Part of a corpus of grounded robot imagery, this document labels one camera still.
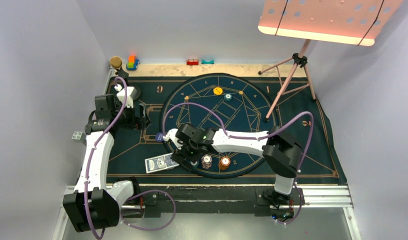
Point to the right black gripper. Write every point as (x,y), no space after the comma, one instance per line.
(180,153)

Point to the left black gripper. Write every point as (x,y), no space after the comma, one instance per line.
(140,122)

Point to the pink blue poker chip stack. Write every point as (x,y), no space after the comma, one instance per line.
(206,161)

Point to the teal poker chip stack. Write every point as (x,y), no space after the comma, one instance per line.
(194,164)

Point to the purple small blind button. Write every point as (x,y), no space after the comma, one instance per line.
(159,137)

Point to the orange poker chip stack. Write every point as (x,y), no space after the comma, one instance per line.
(224,163)

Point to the yellow big blind button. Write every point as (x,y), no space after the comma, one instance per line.
(218,91)

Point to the teal chips seat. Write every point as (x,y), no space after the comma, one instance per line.
(228,97)

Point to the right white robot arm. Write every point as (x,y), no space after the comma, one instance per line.
(277,147)

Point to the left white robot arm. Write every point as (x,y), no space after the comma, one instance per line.
(92,204)

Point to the blue playing card deck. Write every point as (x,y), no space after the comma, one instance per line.
(160,163)

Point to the round blue poker mat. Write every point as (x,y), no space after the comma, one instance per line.
(190,100)

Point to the orange green blue toy blocks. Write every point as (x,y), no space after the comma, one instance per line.
(132,63)

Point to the grey lego brick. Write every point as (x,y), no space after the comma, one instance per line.
(78,136)

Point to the red toy block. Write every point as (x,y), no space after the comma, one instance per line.
(192,62)

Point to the teal toy block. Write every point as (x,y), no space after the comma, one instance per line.
(205,61)

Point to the dark green rectangular poker mat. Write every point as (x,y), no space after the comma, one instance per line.
(321,164)

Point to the pink music stand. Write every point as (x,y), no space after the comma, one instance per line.
(351,22)

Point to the black aluminium mounting rail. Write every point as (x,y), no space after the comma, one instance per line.
(257,200)

